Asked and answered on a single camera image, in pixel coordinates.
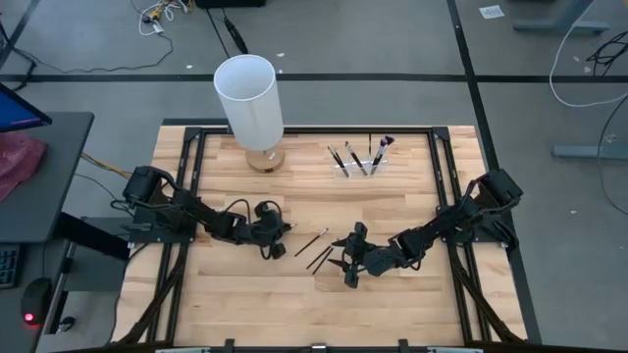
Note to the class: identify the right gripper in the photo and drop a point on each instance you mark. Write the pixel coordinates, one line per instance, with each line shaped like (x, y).
(370, 257)

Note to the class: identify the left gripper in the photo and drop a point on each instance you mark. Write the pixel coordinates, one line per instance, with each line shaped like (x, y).
(272, 230)

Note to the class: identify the red-tipped thin makeup brush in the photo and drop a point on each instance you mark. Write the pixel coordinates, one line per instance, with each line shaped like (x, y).
(337, 162)

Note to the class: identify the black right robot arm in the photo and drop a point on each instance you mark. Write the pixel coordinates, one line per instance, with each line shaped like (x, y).
(432, 233)

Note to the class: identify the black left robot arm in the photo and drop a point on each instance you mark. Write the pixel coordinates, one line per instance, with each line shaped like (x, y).
(196, 213)

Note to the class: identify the clear acrylic brush organizer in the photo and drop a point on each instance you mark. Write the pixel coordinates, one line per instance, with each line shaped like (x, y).
(364, 174)

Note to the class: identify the white shade wooden base lamp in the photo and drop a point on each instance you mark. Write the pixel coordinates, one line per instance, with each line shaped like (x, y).
(247, 103)

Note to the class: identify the silver aluminium bar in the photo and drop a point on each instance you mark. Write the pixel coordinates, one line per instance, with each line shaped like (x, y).
(181, 350)
(454, 350)

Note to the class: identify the black box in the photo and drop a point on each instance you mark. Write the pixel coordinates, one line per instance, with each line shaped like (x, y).
(230, 3)

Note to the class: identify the black side desk leg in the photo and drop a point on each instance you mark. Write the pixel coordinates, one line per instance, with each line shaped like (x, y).
(61, 289)

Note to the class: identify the dark grey side desk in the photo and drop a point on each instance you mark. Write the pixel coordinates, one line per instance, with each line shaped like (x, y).
(54, 186)

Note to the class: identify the small black caster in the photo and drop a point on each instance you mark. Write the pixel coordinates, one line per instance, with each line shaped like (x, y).
(66, 323)

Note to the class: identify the black computer mouse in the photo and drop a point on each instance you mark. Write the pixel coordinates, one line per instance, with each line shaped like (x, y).
(35, 299)

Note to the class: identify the grey desk foot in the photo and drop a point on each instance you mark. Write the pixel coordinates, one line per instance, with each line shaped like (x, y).
(559, 26)
(589, 151)

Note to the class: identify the pink cloth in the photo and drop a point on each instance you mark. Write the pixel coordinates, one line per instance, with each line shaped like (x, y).
(19, 157)

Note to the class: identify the black keyboard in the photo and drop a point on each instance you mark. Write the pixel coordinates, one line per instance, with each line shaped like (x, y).
(9, 267)

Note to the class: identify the white paper sheet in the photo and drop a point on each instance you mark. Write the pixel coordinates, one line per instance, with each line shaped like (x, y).
(491, 12)

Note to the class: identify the computer monitor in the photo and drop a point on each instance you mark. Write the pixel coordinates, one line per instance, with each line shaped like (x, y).
(15, 110)

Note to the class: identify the black metal table frame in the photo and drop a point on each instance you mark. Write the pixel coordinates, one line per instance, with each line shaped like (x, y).
(314, 131)

